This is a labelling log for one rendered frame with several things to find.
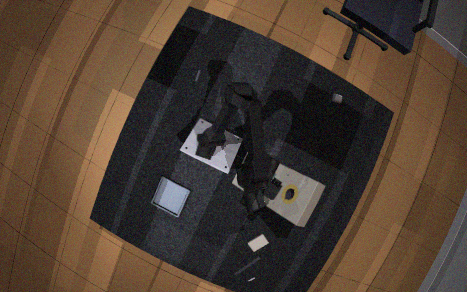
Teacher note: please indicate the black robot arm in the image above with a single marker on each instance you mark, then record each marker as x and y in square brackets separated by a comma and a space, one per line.
[257, 165]

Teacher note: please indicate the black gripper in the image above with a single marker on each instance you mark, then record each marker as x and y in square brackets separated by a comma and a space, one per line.
[274, 165]

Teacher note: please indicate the white cylinder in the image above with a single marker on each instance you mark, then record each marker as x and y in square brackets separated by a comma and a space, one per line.
[337, 98]

